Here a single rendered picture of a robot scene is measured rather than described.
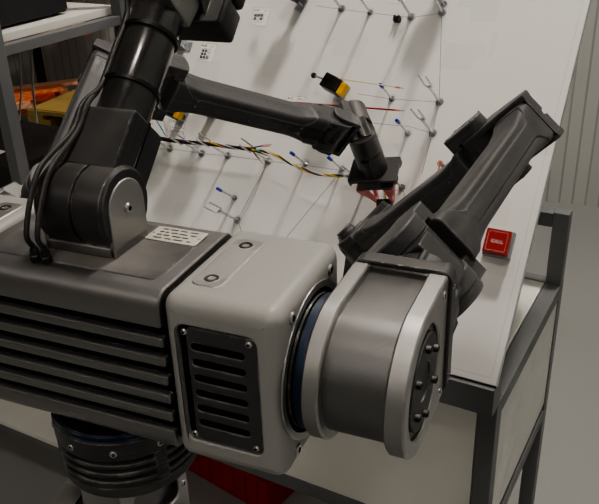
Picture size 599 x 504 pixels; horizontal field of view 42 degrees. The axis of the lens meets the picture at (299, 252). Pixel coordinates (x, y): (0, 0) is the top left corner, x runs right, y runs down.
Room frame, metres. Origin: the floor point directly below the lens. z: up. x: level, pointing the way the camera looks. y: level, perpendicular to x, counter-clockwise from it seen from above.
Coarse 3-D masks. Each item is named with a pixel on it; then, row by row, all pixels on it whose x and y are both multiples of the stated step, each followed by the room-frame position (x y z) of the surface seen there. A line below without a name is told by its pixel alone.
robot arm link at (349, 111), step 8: (344, 104) 1.52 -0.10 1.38; (352, 104) 1.52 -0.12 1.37; (360, 104) 1.53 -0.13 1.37; (336, 112) 1.42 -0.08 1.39; (344, 112) 1.44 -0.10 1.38; (352, 112) 1.50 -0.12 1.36; (360, 112) 1.50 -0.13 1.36; (344, 120) 1.41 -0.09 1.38; (352, 120) 1.42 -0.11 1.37; (368, 120) 1.49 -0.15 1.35; (352, 128) 1.43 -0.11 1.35; (352, 136) 1.43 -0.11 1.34; (344, 144) 1.43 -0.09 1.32; (320, 152) 1.43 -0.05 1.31; (336, 152) 1.44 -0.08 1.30
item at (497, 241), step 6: (492, 228) 1.43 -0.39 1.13; (486, 234) 1.43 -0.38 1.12; (492, 234) 1.42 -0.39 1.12; (498, 234) 1.42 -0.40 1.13; (504, 234) 1.41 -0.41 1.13; (510, 234) 1.41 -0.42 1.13; (486, 240) 1.42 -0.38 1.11; (492, 240) 1.41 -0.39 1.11; (498, 240) 1.41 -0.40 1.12; (504, 240) 1.40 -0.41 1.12; (510, 240) 1.40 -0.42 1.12; (486, 246) 1.41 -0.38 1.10; (492, 246) 1.41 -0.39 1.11; (498, 246) 1.40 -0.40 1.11; (504, 246) 1.40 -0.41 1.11; (486, 252) 1.41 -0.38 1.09; (492, 252) 1.40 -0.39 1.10; (498, 252) 1.39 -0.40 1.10; (504, 252) 1.39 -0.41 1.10
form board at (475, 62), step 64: (256, 0) 2.06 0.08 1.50; (320, 0) 1.98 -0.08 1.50; (384, 0) 1.90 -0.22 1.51; (448, 0) 1.83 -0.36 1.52; (512, 0) 1.76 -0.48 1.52; (576, 0) 1.70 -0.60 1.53; (192, 64) 2.04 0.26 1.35; (256, 64) 1.95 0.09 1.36; (320, 64) 1.87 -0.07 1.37; (384, 64) 1.80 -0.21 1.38; (448, 64) 1.73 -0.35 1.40; (512, 64) 1.67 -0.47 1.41; (192, 128) 1.92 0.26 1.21; (256, 128) 1.84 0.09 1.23; (384, 128) 1.70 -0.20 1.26; (448, 128) 1.64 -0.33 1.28; (192, 192) 1.81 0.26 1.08; (256, 192) 1.74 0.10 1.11; (320, 192) 1.67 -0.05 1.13; (512, 192) 1.49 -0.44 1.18; (512, 256) 1.41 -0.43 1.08; (512, 320) 1.33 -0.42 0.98
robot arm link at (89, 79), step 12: (96, 48) 1.22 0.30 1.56; (108, 48) 1.22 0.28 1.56; (96, 60) 1.19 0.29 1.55; (84, 72) 1.18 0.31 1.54; (96, 72) 1.17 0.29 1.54; (84, 84) 1.13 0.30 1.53; (96, 84) 1.14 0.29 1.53; (84, 96) 1.10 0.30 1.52; (72, 108) 1.06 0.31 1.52; (60, 132) 1.01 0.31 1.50; (24, 192) 0.86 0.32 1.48
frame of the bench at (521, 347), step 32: (544, 288) 1.76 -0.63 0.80; (544, 320) 1.63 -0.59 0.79; (512, 352) 1.48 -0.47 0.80; (512, 384) 1.38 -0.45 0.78; (480, 416) 1.30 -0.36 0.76; (544, 416) 1.79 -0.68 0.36; (480, 448) 1.30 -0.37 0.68; (288, 480) 1.54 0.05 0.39; (480, 480) 1.29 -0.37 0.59; (512, 480) 1.50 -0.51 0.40
